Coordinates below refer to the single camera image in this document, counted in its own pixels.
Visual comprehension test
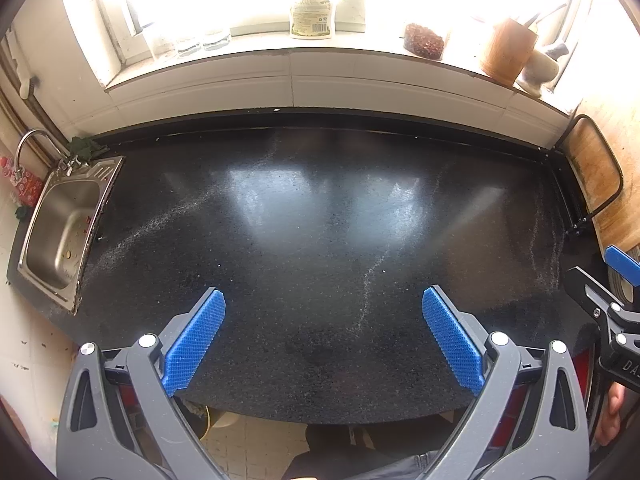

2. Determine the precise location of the small drinking glass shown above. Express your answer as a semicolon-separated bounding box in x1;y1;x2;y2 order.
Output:
202;27;232;52
176;32;203;57

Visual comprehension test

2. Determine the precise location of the black metal rack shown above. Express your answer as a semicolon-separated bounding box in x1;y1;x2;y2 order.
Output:
537;114;625;238

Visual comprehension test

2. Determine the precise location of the white stone mortar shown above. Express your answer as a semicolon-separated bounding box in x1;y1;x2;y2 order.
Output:
515;50;561;98

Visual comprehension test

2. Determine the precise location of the white dish soap bottle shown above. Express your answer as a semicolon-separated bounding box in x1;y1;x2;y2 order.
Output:
290;0;335;41

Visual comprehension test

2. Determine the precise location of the white plastic wall fitting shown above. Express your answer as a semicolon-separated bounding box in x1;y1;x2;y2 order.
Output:
5;27;38;98

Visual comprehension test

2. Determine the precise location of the large round wooden board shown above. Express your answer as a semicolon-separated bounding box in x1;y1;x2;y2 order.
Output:
572;55;640;261

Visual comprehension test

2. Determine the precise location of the red patterned packet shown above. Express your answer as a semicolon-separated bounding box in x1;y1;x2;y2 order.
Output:
0;155;46;211

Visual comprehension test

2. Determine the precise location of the small wooden cutting board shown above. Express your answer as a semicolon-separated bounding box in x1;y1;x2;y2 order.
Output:
567;117;621;216

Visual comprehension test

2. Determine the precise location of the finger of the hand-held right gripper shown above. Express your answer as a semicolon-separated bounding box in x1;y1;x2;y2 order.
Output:
604;245;640;306
566;267;640;341

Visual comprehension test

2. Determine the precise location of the chrome faucet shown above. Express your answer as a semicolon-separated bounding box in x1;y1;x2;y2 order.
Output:
14;129;83;177

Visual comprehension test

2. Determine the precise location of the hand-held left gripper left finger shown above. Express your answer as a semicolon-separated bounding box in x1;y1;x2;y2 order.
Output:
56;287;233;480

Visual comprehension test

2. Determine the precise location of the wooden utensil holder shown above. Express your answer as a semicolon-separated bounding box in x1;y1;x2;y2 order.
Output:
479;17;540;87

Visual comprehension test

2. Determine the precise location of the steel sink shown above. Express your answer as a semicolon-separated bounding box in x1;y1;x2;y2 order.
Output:
17;155;126;316

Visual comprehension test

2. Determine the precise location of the person's right hand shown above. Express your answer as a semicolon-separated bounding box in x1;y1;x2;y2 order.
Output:
595;382;628;448

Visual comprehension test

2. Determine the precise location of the jar of red spice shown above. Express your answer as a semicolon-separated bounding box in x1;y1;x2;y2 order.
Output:
402;21;447;61

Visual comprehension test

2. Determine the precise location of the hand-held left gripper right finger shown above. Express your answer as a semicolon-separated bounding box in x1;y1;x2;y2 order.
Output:
417;285;590;480

